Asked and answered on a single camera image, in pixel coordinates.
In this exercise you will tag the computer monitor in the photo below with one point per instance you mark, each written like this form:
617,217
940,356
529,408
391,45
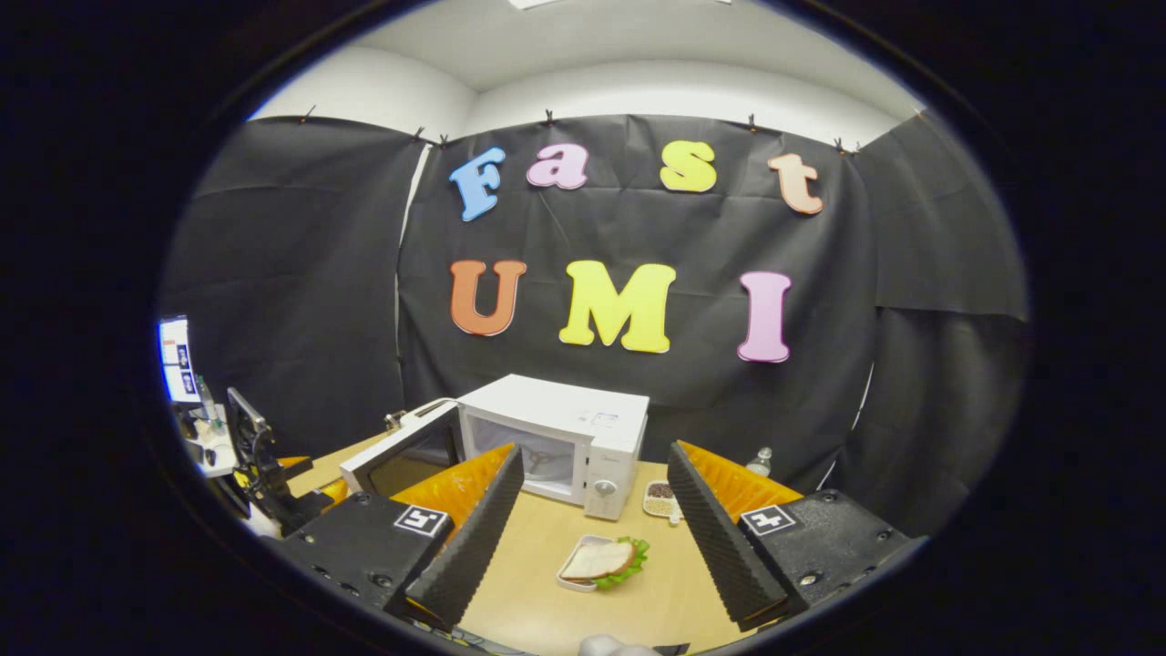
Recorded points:
178,360

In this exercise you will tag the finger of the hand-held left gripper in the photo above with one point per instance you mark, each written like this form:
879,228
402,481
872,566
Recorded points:
334,492
293,461

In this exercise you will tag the sandwich with lettuce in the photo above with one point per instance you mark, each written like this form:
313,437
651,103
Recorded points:
597,560

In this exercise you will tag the white rectangular tray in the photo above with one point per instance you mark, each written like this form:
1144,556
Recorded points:
574,586

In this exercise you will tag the white divided dish with beans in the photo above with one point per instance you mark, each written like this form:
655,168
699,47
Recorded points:
658,497

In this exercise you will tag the white side table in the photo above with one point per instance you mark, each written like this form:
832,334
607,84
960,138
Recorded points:
214,451

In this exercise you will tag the black backdrop cloth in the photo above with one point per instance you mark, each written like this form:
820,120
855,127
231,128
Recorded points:
638,237

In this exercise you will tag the white microwave oven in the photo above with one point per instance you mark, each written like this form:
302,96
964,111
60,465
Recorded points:
565,410

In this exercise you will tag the green drink bottle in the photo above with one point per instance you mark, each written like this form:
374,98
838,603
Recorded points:
759,465

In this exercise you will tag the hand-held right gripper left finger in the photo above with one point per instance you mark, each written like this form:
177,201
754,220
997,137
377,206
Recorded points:
474,547

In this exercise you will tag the ceiling light panel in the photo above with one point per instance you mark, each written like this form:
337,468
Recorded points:
533,3

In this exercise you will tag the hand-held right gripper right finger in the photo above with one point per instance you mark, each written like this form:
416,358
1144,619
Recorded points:
720,547

